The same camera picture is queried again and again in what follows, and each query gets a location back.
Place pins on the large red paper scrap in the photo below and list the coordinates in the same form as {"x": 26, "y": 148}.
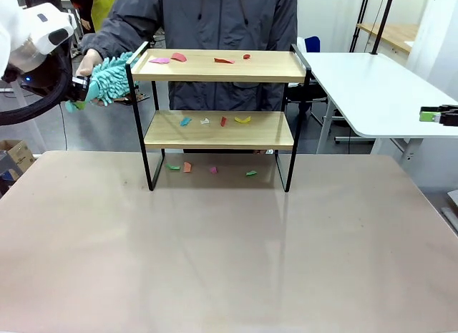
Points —
{"x": 178, "y": 57}

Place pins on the black stand pole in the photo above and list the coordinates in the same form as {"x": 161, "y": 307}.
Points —
{"x": 383, "y": 21}

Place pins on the brown cardboard box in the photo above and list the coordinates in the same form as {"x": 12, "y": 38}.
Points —
{"x": 19, "y": 154}

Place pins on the blue chair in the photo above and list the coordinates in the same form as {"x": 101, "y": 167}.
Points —
{"x": 313, "y": 44}

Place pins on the narrow red paper scrap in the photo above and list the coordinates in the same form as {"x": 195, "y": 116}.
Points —
{"x": 223, "y": 121}

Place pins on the wooden top desk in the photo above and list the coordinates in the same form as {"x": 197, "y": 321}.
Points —
{"x": 393, "y": 34}

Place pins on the black tripod stand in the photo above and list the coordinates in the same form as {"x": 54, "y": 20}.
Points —
{"x": 361, "y": 16}

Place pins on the orange paper scrap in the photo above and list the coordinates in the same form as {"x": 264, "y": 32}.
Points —
{"x": 187, "y": 167}

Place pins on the pink paper scrap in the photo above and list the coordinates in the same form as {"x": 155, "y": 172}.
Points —
{"x": 159, "y": 60}

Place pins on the teal paper scrap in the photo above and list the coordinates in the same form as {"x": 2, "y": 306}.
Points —
{"x": 185, "y": 122}

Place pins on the white paper scrap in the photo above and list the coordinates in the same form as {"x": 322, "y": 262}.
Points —
{"x": 205, "y": 121}

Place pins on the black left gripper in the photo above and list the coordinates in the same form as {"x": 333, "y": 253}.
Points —
{"x": 78, "y": 92}

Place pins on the green paper scrap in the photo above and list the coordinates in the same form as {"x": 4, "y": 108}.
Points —
{"x": 251, "y": 173}
{"x": 173, "y": 166}

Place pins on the person's right forearm grey sleeve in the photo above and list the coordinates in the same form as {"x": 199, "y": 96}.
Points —
{"x": 118, "y": 28}

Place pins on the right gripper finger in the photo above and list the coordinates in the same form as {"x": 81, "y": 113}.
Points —
{"x": 429, "y": 116}
{"x": 447, "y": 109}

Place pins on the two-tier wood metal shelf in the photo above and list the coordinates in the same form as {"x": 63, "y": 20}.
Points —
{"x": 218, "y": 77}

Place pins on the long red-orange paper scrap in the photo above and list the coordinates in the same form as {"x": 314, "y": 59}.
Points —
{"x": 223, "y": 61}

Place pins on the yellow paper scrap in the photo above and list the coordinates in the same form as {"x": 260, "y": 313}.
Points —
{"x": 242, "y": 120}

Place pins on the teal chenille duster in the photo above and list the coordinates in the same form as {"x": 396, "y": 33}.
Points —
{"x": 111, "y": 80}

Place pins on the large white side table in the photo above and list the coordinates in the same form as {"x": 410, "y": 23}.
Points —
{"x": 375, "y": 89}

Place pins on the black office chair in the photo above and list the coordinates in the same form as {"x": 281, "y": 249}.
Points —
{"x": 304, "y": 93}

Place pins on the person in grey jacket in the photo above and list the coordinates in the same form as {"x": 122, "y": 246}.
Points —
{"x": 229, "y": 18}

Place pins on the person's right hand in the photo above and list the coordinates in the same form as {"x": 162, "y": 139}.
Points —
{"x": 89, "y": 61}

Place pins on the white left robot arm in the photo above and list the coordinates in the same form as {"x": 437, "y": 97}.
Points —
{"x": 39, "y": 28}

